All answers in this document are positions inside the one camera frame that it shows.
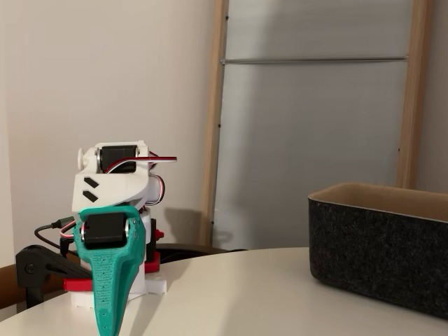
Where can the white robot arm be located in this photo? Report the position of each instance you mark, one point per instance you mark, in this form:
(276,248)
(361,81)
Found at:
(112,185)

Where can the dark grey felt box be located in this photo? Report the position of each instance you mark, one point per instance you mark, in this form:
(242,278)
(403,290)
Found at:
(378,252)

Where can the black clamp red pad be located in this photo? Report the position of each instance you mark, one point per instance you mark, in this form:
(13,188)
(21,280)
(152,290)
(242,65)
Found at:
(152,264)
(35,259)

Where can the wood framed frosted panel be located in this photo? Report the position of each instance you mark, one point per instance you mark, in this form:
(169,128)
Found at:
(308,140)

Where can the metal rod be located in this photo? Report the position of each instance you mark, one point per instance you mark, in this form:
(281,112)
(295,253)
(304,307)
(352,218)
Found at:
(315,60)

